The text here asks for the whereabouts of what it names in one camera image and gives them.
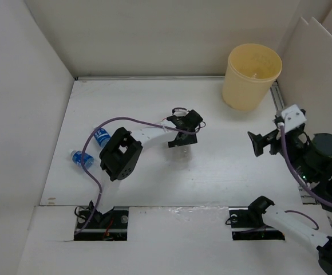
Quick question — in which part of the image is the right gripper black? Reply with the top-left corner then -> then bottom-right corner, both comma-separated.
247,125 -> 315,182

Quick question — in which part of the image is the clear jar with metal lid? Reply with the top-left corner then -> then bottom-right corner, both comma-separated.
171,145 -> 192,170

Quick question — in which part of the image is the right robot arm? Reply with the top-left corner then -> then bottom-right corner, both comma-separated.
247,126 -> 332,274

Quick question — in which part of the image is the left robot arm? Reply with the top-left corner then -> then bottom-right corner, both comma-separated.
90,109 -> 203,227

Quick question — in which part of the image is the yellow plastic bin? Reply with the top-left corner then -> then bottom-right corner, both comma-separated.
222,44 -> 282,111

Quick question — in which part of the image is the blue label bottle upper left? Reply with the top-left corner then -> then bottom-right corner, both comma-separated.
93,128 -> 111,148

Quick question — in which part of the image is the blue label bottle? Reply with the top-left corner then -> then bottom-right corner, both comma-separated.
93,128 -> 111,148
70,150 -> 94,169

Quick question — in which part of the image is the blue label bottle lower left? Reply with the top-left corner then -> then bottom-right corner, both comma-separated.
70,150 -> 94,169

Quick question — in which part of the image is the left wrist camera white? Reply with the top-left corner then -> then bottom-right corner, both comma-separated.
172,107 -> 188,116

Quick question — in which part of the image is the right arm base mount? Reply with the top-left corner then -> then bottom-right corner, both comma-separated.
225,207 -> 285,241

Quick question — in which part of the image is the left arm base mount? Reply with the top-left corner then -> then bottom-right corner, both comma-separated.
74,203 -> 129,242

